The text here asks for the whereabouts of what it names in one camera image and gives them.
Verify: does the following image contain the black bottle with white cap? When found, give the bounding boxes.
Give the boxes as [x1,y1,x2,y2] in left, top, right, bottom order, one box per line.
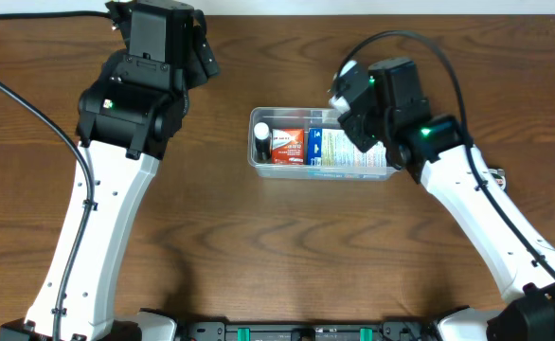
[253,122,272,162]

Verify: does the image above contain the green round tin box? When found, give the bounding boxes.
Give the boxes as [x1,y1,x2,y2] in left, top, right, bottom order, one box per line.
[489,168,507,191]

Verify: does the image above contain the white Panadol box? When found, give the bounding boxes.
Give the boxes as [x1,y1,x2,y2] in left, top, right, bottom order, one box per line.
[329,95,350,114]

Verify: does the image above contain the red orange medicine box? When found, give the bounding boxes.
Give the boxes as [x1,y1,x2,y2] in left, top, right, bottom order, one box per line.
[271,129,304,165]

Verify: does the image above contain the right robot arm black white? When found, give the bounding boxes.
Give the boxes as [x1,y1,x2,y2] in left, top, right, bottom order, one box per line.
[331,58,555,340]

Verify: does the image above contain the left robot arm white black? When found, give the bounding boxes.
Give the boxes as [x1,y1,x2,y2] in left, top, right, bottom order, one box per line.
[0,0,220,340]

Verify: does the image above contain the clear plastic container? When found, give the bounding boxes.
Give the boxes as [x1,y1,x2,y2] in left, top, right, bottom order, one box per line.
[247,107,397,181]

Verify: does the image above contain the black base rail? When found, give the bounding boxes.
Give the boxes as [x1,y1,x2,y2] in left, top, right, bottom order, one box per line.
[174,320,440,341]

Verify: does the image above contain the blue KoolFever box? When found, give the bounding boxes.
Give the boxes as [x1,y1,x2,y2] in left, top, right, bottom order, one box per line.
[306,128,395,180]

